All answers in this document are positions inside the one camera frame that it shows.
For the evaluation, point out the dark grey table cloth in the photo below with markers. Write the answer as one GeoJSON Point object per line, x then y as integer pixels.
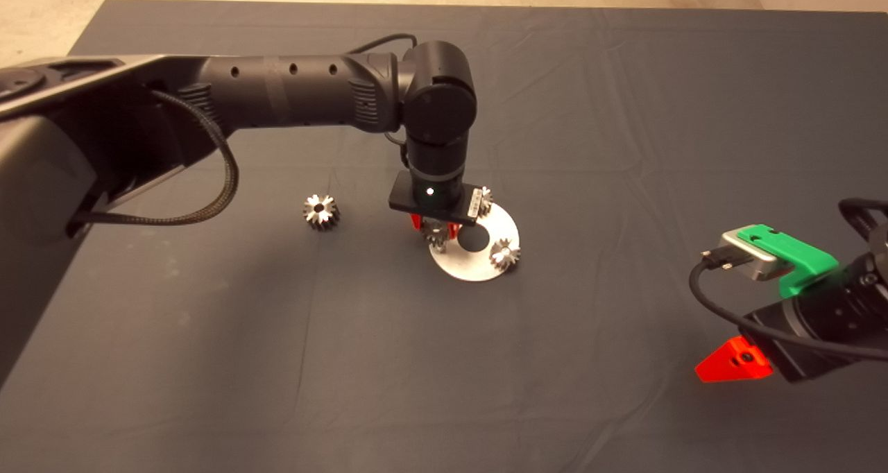
{"type": "Point", "coordinates": [444, 362]}

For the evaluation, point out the smaller steel gear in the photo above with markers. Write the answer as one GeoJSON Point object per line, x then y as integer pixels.
{"type": "Point", "coordinates": [505, 254]}
{"type": "Point", "coordinates": [486, 195]}
{"type": "Point", "coordinates": [436, 234]}

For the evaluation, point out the green right camera mount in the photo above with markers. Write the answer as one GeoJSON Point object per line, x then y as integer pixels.
{"type": "Point", "coordinates": [805, 258]}

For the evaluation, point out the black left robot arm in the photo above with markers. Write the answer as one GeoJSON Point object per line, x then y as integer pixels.
{"type": "Point", "coordinates": [305, 91]}

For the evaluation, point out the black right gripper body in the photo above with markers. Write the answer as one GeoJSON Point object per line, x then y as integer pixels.
{"type": "Point", "coordinates": [812, 327]}

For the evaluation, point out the round metal plate with hole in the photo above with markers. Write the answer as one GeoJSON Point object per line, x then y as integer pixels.
{"type": "Point", "coordinates": [472, 268]}

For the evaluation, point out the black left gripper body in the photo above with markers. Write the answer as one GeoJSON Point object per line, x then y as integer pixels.
{"type": "Point", "coordinates": [433, 199]}

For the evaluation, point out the larger steel gear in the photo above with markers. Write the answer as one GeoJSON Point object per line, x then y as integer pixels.
{"type": "Point", "coordinates": [320, 211]}

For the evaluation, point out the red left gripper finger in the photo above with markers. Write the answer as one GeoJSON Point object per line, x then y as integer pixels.
{"type": "Point", "coordinates": [452, 230]}
{"type": "Point", "coordinates": [416, 221]}

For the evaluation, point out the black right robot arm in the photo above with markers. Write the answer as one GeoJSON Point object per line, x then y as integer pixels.
{"type": "Point", "coordinates": [877, 286]}

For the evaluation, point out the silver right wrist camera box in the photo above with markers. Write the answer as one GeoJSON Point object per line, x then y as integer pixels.
{"type": "Point", "coordinates": [760, 268]}

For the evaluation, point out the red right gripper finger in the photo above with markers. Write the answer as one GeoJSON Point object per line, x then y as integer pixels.
{"type": "Point", "coordinates": [730, 365]}

